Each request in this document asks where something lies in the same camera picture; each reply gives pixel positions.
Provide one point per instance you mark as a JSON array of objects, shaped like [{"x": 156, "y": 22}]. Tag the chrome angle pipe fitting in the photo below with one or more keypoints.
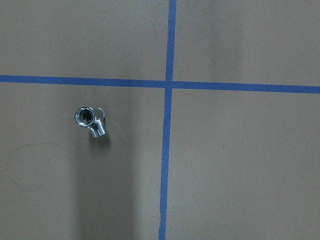
[{"x": 94, "y": 119}]

